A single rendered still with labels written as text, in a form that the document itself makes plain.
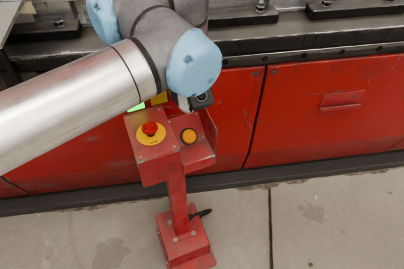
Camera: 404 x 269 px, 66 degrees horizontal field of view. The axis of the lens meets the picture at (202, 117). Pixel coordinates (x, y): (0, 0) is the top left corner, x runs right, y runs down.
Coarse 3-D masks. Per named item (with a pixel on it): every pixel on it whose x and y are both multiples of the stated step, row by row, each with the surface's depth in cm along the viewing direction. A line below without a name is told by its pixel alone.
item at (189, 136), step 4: (184, 132) 82; (188, 132) 82; (192, 132) 82; (184, 136) 81; (188, 136) 81; (192, 136) 82; (196, 136) 82; (184, 140) 81; (188, 140) 81; (192, 140) 82
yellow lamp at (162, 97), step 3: (162, 93) 79; (165, 93) 79; (156, 96) 79; (159, 96) 79; (162, 96) 79; (165, 96) 80; (150, 99) 78; (153, 99) 79; (156, 99) 79; (159, 99) 80; (162, 99) 80; (165, 99) 80; (153, 102) 80; (156, 102) 80; (159, 102) 80; (162, 102) 81; (153, 105) 80
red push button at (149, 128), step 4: (144, 124) 73; (148, 124) 73; (152, 124) 73; (156, 124) 74; (144, 128) 73; (148, 128) 73; (152, 128) 73; (156, 128) 73; (144, 132) 72; (148, 132) 72; (152, 132) 72; (148, 136) 74; (152, 136) 75
